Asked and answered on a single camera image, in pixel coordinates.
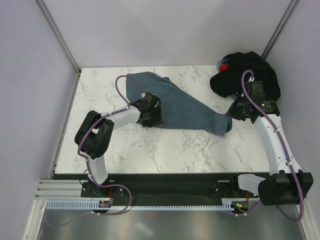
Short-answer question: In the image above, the grey-blue t shirt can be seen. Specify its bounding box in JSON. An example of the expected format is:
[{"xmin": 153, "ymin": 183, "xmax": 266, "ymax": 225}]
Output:
[{"xmin": 126, "ymin": 71, "xmax": 232, "ymax": 137}]

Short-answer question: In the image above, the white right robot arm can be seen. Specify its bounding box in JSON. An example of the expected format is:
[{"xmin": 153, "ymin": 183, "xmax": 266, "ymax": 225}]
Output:
[{"xmin": 227, "ymin": 80, "xmax": 314, "ymax": 206}]

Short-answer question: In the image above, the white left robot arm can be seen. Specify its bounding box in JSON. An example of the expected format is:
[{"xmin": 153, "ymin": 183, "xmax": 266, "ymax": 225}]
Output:
[{"xmin": 74, "ymin": 92, "xmax": 163, "ymax": 197}]

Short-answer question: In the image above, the red t shirt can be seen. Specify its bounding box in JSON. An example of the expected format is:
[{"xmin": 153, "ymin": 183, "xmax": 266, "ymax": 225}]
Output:
[{"xmin": 219, "ymin": 63, "xmax": 230, "ymax": 72}]

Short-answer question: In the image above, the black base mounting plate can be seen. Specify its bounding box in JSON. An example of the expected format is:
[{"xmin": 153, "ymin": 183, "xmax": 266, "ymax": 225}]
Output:
[{"xmin": 81, "ymin": 173, "xmax": 257, "ymax": 206}]

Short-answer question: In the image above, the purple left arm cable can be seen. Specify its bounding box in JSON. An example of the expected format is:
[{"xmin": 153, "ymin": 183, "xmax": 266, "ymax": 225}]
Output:
[{"xmin": 47, "ymin": 74, "xmax": 147, "ymax": 227}]

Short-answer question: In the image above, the white slotted cable duct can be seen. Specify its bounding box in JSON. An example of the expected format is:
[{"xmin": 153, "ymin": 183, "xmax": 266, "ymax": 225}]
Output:
[{"xmin": 45, "ymin": 198, "xmax": 249, "ymax": 211}]

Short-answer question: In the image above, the right aluminium frame post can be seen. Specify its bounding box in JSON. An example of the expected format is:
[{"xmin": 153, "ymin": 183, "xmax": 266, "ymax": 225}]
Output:
[{"xmin": 261, "ymin": 0, "xmax": 301, "ymax": 60}]

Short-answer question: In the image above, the aluminium frame post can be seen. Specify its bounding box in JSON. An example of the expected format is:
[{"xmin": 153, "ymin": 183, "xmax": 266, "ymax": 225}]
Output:
[
  {"xmin": 261, "ymin": 0, "xmax": 301, "ymax": 60},
  {"xmin": 34, "ymin": 0, "xmax": 81, "ymax": 76}
]

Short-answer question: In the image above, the aluminium front frame rail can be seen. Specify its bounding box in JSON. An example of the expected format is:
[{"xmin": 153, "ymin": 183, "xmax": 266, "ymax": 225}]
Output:
[{"xmin": 34, "ymin": 178, "xmax": 309, "ymax": 201}]

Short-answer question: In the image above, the left aluminium frame post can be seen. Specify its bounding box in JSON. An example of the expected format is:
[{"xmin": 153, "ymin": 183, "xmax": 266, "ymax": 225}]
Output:
[{"xmin": 34, "ymin": 0, "xmax": 81, "ymax": 76}]

